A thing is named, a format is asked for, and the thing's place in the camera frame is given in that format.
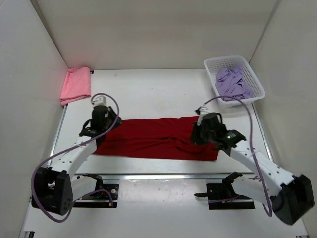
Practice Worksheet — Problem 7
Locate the red t shirt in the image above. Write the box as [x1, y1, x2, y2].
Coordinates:
[94, 116, 218, 161]

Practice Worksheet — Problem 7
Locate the pink t shirt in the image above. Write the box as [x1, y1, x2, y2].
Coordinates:
[60, 67, 91, 106]

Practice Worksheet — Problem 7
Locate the lavender garment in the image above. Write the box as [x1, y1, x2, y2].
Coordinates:
[215, 63, 254, 101]

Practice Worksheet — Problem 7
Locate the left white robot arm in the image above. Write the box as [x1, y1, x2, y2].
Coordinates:
[31, 105, 121, 215]

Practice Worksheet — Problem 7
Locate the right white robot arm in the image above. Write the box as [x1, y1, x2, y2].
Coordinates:
[191, 107, 315, 225]

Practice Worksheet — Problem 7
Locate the white plastic basket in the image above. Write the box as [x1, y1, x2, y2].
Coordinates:
[204, 55, 265, 109]

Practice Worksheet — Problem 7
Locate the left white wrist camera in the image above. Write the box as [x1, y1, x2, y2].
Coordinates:
[91, 95, 107, 107]

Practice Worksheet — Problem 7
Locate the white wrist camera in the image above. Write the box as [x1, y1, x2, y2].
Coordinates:
[91, 95, 107, 107]
[195, 105, 210, 117]

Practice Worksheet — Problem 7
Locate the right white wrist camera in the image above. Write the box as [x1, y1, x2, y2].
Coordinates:
[195, 105, 210, 117]

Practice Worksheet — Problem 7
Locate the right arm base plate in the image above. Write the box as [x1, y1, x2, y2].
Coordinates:
[206, 183, 255, 210]

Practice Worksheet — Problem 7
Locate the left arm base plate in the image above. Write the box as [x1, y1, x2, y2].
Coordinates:
[74, 180, 119, 209]

